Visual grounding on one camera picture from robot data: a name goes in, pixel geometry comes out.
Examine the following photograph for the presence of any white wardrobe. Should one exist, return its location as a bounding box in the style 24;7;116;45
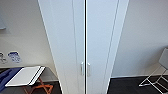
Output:
37;0;130;94

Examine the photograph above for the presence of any blue and white wall label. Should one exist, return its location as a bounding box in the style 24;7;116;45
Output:
7;50;22;64

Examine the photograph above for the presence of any grey wall panel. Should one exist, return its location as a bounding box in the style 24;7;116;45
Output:
0;14;8;31

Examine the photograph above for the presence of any white board on orange legs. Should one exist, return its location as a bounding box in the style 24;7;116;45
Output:
4;65;54;94

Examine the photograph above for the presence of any white door handle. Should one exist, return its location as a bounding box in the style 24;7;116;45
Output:
80;61;85;77
86;62;91;78

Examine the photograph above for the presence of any grey and white wall label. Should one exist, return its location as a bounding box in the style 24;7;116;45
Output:
0;52;8;65

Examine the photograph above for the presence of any white wire rack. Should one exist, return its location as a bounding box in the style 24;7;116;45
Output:
138;47;168;94

